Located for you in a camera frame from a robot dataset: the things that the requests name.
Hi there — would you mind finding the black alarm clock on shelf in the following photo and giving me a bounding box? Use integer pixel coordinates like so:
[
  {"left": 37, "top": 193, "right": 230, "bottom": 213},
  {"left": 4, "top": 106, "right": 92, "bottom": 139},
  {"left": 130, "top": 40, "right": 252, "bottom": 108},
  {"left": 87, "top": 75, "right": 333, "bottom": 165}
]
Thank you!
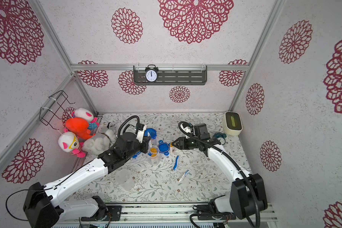
[{"left": 145, "top": 64, "right": 159, "bottom": 83}]

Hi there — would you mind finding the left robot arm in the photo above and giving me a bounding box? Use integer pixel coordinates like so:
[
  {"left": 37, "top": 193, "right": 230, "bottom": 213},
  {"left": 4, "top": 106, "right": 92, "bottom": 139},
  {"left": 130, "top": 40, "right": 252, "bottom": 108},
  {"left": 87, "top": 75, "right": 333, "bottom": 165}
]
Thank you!
[{"left": 23, "top": 132, "right": 151, "bottom": 228}]

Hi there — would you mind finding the white pink plush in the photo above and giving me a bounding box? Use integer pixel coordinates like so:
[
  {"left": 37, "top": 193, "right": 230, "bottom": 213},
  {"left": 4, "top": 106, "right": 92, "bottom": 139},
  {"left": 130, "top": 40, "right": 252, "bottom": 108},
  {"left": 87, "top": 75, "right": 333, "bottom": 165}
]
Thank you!
[
  {"left": 58, "top": 132, "right": 86, "bottom": 158},
  {"left": 71, "top": 108, "right": 97, "bottom": 123}
]

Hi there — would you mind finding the cream box with green window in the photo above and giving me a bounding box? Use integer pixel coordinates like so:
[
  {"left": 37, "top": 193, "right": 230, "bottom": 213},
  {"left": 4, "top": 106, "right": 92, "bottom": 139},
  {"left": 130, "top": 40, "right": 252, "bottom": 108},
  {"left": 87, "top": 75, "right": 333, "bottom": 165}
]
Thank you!
[{"left": 222, "top": 111, "right": 243, "bottom": 136}]

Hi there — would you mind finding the red plush toy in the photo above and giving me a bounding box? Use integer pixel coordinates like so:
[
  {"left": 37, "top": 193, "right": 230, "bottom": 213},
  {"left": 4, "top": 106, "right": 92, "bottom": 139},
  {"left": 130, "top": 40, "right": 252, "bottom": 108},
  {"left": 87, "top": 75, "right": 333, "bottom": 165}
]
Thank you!
[{"left": 65, "top": 117, "right": 94, "bottom": 140}]

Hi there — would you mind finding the blue container lid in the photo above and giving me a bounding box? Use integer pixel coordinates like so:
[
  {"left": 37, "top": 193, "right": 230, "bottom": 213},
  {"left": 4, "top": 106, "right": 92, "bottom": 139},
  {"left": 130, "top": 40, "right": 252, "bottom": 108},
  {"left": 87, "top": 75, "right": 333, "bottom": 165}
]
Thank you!
[{"left": 133, "top": 152, "right": 141, "bottom": 159}]

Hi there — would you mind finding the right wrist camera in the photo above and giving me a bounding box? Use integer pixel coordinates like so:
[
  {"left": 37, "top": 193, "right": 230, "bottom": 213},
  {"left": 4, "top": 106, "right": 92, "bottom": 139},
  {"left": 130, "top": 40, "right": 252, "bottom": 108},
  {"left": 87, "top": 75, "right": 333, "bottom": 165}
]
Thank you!
[{"left": 182, "top": 123, "right": 193, "bottom": 135}]

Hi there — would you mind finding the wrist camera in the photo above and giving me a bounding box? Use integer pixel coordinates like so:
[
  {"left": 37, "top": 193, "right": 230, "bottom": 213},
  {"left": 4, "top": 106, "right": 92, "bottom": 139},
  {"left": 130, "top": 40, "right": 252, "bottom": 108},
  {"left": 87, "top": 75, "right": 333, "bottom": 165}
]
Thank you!
[
  {"left": 182, "top": 123, "right": 193, "bottom": 135},
  {"left": 136, "top": 123, "right": 147, "bottom": 143}
]

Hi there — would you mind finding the grey wall shelf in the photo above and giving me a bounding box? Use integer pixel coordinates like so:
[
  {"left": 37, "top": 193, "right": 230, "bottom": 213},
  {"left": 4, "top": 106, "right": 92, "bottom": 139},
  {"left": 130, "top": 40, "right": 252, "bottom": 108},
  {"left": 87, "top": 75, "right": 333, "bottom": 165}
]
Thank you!
[{"left": 133, "top": 66, "right": 208, "bottom": 86}]

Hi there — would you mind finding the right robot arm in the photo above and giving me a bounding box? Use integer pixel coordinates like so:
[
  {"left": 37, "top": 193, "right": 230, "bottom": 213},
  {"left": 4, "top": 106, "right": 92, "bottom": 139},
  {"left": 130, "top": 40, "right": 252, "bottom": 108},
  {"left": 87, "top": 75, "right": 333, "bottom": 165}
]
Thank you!
[{"left": 172, "top": 121, "right": 268, "bottom": 228}]

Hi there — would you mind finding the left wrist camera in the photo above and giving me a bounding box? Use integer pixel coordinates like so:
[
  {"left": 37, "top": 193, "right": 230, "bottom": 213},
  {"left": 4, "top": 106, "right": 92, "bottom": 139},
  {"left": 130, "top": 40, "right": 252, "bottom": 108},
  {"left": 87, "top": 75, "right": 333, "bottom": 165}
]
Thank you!
[{"left": 136, "top": 123, "right": 147, "bottom": 143}]

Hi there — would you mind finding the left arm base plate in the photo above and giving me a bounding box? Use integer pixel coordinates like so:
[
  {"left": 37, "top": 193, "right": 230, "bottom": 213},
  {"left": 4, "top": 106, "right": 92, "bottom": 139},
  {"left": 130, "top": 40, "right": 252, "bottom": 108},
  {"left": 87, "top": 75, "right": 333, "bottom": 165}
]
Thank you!
[{"left": 80, "top": 205, "right": 123, "bottom": 222}]

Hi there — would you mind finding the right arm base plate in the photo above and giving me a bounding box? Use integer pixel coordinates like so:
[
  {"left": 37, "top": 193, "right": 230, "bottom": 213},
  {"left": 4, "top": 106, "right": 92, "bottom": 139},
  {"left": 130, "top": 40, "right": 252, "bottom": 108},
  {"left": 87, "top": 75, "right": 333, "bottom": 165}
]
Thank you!
[{"left": 192, "top": 204, "right": 237, "bottom": 220}]

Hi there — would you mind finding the clear plastic container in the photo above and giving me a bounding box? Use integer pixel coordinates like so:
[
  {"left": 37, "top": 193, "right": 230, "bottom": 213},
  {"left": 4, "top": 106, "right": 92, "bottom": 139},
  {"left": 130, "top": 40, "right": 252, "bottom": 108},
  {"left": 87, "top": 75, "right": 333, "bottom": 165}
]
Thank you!
[
  {"left": 150, "top": 138, "right": 157, "bottom": 146},
  {"left": 148, "top": 146, "right": 160, "bottom": 166},
  {"left": 115, "top": 169, "right": 135, "bottom": 191}
]

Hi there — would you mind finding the white small plush dog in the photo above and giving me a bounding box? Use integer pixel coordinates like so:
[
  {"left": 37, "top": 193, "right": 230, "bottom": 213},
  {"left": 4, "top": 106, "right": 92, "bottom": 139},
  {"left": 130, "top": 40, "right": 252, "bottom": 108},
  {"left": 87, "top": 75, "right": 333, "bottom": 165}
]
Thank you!
[{"left": 82, "top": 123, "right": 117, "bottom": 156}]

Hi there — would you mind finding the black wire basket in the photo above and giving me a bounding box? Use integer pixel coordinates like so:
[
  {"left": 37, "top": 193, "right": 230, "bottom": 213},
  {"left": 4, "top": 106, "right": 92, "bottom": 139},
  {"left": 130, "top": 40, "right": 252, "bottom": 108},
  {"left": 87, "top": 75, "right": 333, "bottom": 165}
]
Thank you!
[{"left": 38, "top": 90, "right": 75, "bottom": 130}]

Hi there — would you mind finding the upper white pink plush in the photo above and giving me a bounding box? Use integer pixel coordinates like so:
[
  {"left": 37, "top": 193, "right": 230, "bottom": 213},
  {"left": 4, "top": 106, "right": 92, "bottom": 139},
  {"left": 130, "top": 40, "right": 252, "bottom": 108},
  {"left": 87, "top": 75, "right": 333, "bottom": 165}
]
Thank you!
[{"left": 71, "top": 108, "right": 97, "bottom": 123}]

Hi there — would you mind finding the wrapped toothbrush lower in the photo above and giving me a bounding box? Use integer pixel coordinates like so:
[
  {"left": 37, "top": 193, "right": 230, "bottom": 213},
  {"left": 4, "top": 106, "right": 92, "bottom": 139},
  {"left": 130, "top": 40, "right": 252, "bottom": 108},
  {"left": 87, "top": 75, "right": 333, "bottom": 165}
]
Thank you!
[{"left": 179, "top": 170, "right": 190, "bottom": 182}]

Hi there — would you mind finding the lower white pink plush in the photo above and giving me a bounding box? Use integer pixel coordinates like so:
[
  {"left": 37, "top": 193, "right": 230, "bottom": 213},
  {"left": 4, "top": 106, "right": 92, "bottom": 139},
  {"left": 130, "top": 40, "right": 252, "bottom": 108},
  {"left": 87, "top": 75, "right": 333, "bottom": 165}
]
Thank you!
[{"left": 58, "top": 132, "right": 86, "bottom": 158}]

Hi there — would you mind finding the teal alarm clock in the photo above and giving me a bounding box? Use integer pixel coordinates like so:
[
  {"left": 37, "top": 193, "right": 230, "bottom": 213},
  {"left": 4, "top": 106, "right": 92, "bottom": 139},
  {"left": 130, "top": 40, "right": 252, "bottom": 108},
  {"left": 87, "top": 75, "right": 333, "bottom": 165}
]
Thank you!
[{"left": 213, "top": 132, "right": 227, "bottom": 144}]

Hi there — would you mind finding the blue toothbrush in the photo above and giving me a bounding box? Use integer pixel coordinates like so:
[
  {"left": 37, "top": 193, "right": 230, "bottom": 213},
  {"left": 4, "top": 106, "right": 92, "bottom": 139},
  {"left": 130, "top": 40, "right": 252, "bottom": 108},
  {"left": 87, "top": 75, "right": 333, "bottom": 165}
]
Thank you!
[{"left": 173, "top": 156, "right": 180, "bottom": 171}]

